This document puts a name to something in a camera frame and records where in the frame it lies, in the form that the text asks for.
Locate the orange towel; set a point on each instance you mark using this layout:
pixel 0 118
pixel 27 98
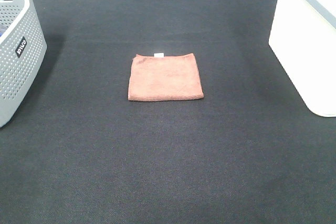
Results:
pixel 168 78

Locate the black table mat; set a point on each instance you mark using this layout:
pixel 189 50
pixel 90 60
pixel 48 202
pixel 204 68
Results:
pixel 78 151

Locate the white plastic bin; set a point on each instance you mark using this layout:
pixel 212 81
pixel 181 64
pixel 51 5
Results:
pixel 302 37

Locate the grey perforated laundry basket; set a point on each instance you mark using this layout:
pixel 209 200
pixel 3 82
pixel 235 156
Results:
pixel 23 48

